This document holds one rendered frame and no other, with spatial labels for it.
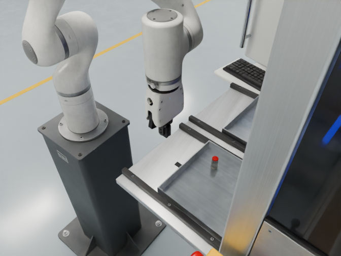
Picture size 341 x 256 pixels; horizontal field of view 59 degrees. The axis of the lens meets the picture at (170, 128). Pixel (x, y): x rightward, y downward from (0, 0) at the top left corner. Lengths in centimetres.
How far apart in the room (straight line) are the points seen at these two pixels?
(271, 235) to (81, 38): 75
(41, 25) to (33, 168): 154
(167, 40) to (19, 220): 170
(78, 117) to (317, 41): 91
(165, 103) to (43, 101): 222
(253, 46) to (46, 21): 109
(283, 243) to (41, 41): 76
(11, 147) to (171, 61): 203
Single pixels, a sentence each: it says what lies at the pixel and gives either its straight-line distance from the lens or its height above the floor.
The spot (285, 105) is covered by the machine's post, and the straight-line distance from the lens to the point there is 39.
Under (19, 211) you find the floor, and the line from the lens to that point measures 215.
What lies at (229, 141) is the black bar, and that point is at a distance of 109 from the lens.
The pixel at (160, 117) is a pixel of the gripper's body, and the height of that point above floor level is 119.
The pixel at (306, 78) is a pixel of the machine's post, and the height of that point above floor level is 149.
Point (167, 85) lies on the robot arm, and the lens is 67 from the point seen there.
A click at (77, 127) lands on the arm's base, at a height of 90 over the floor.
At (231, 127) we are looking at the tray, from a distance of 116.
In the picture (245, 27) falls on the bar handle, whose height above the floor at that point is 100.
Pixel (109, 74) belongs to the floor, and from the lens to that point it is 302.
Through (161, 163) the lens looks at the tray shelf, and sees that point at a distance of 102.
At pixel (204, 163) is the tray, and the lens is 103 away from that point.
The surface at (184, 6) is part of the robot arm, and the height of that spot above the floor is 141.
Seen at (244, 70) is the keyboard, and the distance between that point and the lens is 157.
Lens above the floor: 168
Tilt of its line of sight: 44 degrees down
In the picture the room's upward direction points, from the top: straight up
